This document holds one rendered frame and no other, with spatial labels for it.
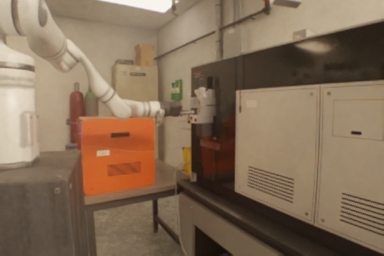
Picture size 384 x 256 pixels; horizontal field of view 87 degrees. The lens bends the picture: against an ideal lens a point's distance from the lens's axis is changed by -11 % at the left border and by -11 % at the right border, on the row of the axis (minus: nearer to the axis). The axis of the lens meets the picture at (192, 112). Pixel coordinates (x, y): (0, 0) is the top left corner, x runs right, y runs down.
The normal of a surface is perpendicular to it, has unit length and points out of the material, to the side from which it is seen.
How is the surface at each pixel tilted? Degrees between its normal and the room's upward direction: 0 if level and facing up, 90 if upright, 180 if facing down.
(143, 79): 90
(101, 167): 90
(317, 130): 90
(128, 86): 90
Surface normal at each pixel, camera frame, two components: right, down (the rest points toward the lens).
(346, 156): -0.85, 0.01
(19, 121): 0.90, 0.01
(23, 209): 0.37, 0.03
